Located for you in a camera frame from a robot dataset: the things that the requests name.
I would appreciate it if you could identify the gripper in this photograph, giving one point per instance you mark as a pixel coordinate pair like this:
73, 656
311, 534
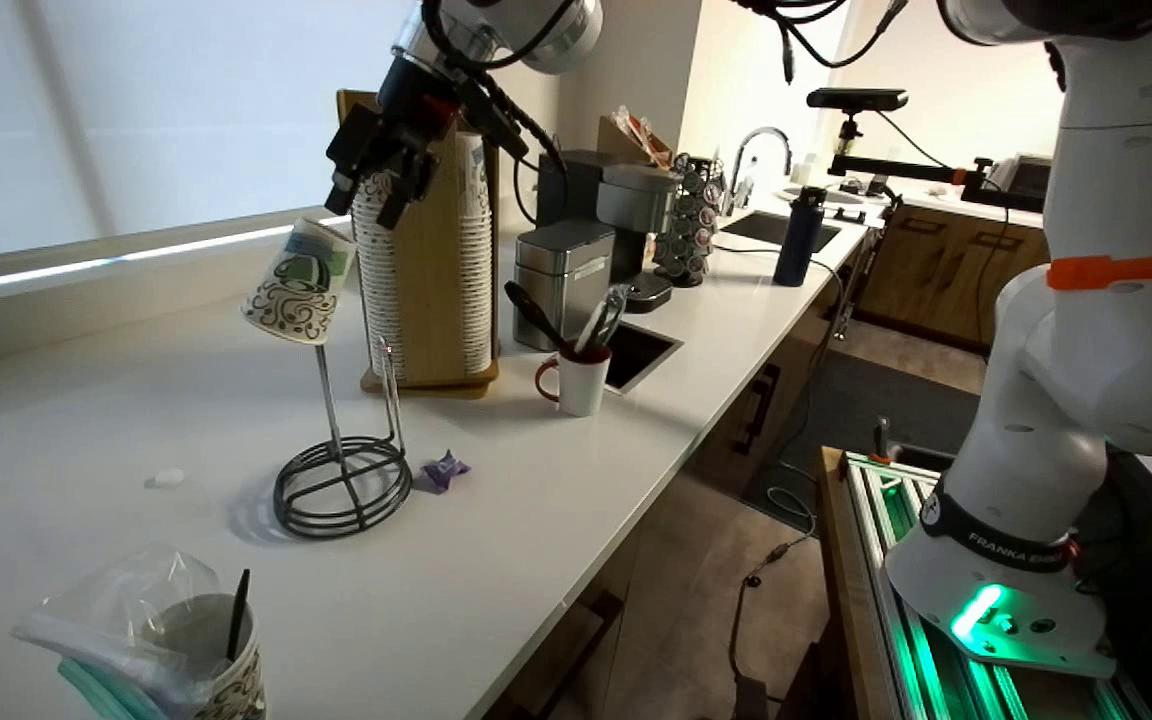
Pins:
414, 105

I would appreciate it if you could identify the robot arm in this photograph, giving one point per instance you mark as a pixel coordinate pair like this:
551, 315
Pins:
1116, 330

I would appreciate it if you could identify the wooden cup dispenser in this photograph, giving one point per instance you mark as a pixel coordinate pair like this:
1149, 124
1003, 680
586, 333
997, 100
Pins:
431, 280

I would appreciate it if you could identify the printed paper cup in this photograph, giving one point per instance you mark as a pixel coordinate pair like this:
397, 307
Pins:
298, 285

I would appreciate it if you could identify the paper cup with brown print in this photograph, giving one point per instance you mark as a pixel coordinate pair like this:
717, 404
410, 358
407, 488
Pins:
236, 690

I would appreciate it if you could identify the stack of paper cups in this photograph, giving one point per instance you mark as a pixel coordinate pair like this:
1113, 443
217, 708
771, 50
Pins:
477, 260
378, 290

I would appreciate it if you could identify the black spoon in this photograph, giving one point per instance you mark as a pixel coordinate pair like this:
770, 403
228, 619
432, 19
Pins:
534, 315

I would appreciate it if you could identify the silver metal canister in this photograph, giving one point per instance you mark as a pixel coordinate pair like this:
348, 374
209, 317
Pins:
561, 280

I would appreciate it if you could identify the grey coffee machine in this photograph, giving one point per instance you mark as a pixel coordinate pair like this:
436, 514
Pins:
626, 205

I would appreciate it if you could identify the window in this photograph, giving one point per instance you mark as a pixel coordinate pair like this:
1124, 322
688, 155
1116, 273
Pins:
136, 110

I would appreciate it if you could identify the bundle of silver utensils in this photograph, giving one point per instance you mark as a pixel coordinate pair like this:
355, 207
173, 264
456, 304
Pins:
604, 318

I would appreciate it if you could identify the wooden box of packets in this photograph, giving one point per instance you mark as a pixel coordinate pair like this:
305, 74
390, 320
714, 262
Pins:
631, 135

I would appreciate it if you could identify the white mug with red inside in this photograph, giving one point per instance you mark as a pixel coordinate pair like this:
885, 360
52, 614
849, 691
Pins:
581, 385

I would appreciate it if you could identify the purple wrapper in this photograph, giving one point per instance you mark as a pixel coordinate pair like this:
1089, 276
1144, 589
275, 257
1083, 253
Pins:
443, 472

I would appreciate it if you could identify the square counter waste opening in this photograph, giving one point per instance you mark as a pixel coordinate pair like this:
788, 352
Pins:
641, 355

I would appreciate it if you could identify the coffee pod carousel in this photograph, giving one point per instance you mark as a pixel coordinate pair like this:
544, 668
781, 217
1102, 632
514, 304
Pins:
691, 225

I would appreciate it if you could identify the small white scrap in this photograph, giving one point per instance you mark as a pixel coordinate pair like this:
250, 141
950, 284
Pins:
166, 478

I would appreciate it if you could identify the chrome tap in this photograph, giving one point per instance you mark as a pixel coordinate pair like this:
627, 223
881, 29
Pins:
761, 140

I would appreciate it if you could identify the sink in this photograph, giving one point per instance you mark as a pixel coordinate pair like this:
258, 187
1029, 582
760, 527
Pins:
776, 230

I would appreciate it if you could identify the dark blue bottle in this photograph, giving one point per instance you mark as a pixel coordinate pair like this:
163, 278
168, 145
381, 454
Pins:
798, 240

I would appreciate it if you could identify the black stir stick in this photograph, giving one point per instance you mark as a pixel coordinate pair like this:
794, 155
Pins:
237, 615

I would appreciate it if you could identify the clear plastic bag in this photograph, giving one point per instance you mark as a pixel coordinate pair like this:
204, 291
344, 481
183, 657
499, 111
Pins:
136, 600

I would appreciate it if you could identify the dark floor mat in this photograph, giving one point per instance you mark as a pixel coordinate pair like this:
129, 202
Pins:
886, 420

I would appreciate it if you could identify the wooden cabinet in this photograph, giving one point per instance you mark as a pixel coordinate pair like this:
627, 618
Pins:
936, 270

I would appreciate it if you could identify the stack of teal lids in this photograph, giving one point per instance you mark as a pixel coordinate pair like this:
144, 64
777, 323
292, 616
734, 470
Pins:
101, 692

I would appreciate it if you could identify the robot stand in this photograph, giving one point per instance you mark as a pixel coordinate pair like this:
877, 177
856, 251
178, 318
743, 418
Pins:
866, 600

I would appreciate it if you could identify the desk phone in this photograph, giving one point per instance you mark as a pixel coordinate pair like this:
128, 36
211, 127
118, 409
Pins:
1021, 175

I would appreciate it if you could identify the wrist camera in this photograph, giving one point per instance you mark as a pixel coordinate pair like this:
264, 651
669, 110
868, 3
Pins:
351, 135

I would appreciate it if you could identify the camera on mount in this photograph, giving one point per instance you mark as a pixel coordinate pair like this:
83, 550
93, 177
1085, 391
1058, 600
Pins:
856, 100

